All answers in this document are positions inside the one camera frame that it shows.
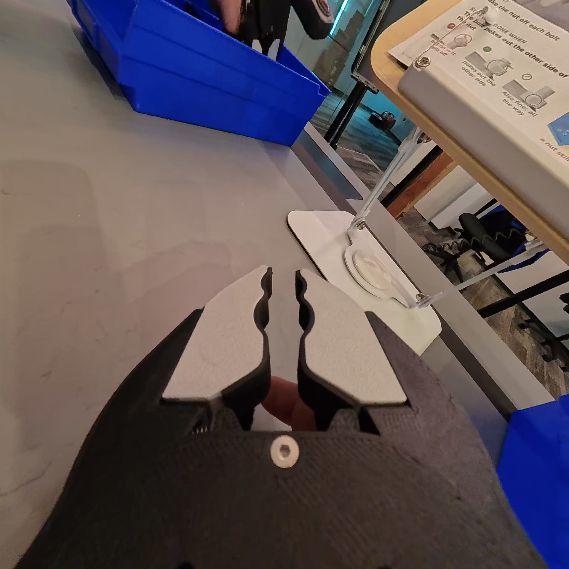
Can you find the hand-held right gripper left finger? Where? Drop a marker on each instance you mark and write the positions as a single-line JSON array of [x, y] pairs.
[[218, 351]]

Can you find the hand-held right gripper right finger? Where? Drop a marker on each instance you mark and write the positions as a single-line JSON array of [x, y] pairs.
[[351, 355]]

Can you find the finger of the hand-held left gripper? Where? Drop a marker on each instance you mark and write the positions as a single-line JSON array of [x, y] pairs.
[[266, 46]]

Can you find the blue plastic bin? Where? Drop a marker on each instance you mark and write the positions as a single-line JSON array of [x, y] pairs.
[[200, 89], [533, 466]]

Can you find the person's left hand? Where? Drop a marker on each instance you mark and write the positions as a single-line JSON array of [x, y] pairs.
[[231, 15]]

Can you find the person's right hand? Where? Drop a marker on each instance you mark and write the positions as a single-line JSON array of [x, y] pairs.
[[284, 404]]

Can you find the black tilted stand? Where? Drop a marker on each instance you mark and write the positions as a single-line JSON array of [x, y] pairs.
[[351, 111]]

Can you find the red and black floor device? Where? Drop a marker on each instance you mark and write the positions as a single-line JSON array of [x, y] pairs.
[[386, 119]]

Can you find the black office chair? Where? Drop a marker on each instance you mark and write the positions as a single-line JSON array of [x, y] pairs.
[[475, 222]]

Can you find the printed instruction sheet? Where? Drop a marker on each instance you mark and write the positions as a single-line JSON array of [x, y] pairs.
[[511, 53]]

